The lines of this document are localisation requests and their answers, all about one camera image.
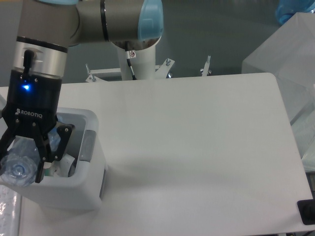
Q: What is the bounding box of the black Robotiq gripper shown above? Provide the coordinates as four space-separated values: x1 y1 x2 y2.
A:
0 70 75 183

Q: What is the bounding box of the clear plastic water bottle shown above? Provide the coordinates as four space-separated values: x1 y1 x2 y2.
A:
0 115 74 188

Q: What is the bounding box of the white plastic wrapper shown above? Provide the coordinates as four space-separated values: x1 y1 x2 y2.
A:
44 154 76 177

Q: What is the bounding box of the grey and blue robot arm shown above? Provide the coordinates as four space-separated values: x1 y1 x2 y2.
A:
0 0 163 187

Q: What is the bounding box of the white trash can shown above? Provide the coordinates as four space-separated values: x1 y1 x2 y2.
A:
0 107 108 210

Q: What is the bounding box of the clear plastic sheet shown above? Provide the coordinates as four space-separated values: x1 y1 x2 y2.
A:
0 185 22 236

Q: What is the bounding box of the translucent white storage box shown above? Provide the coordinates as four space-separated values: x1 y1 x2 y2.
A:
241 11 315 126

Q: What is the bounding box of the black device at table edge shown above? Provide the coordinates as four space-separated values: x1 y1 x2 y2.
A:
297 199 315 225

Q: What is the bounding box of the blue water jug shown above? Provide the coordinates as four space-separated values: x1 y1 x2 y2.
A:
275 0 315 25

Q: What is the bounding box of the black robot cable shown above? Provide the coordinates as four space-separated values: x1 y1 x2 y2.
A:
124 41 137 81

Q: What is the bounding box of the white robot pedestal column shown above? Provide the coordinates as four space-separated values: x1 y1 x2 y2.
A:
113 38 160 72

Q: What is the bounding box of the white mounting bracket frame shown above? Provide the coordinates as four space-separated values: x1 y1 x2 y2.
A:
85 55 212 83

